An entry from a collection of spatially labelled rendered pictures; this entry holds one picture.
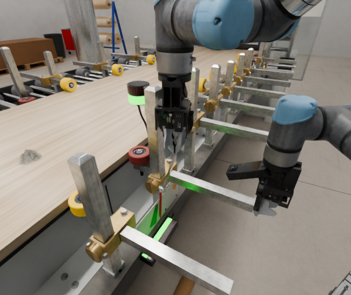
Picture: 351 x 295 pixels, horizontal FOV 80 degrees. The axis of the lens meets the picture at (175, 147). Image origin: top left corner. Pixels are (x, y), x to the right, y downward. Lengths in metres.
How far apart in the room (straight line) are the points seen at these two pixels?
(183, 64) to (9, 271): 0.67
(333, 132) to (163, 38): 0.38
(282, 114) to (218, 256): 1.20
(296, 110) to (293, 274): 1.28
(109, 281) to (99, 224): 0.23
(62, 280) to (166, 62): 0.72
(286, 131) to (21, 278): 0.78
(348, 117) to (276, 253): 1.26
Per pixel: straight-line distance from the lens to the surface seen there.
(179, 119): 0.45
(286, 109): 0.48
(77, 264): 0.86
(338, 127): 0.52
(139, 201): 0.97
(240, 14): 0.34
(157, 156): 0.64
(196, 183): 0.69
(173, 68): 0.43
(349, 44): 9.51
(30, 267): 0.80
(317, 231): 1.92
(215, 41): 0.33
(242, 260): 1.57
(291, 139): 0.50
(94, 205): 0.48
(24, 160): 0.86
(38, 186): 0.74
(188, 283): 1.37
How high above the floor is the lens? 1.33
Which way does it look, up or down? 33 degrees down
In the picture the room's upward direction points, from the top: straight up
